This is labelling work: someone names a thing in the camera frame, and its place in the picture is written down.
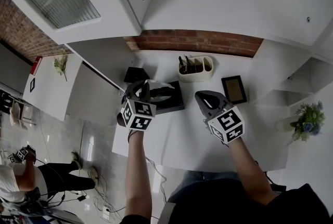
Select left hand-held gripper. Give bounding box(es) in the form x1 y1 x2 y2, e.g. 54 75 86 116
120 80 172 131

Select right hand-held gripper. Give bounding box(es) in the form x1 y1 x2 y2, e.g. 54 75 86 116
194 90 246 144

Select white tissue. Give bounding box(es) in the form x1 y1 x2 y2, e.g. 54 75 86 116
144 78 173 91

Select black tissue box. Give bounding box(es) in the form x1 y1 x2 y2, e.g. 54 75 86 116
152 80 186 115

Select person's left forearm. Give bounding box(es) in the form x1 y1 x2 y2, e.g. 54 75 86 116
124 129 153 221

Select person's right forearm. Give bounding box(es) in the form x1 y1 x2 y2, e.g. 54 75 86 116
228 137 277 206

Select small black square box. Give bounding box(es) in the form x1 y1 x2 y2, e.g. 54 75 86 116
123 67 151 84

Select black pens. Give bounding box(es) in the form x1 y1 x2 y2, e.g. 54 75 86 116
178 55 194 73

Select cream desk organizer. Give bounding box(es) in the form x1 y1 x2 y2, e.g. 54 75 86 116
177 55 214 83

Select person's blue jeans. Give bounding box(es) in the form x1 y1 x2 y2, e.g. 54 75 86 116
168 170 240 204

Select blue flower potted plant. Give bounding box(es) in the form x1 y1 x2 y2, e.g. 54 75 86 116
276 100 326 146

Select person's black shirt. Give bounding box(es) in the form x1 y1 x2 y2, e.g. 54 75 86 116
120 178 333 224

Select pale flower sprig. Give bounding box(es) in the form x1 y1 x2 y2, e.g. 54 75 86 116
53 53 69 82

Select white side cabinet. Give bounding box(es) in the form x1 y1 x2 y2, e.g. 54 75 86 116
22 53 84 122

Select red book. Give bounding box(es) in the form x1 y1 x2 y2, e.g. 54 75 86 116
29 56 43 76

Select black white patterned board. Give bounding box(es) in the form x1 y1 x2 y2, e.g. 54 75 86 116
0 89 15 115

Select black picture frame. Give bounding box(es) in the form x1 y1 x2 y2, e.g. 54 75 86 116
221 75 248 105

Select white floor cable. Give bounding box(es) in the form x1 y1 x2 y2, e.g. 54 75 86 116
144 156 168 205

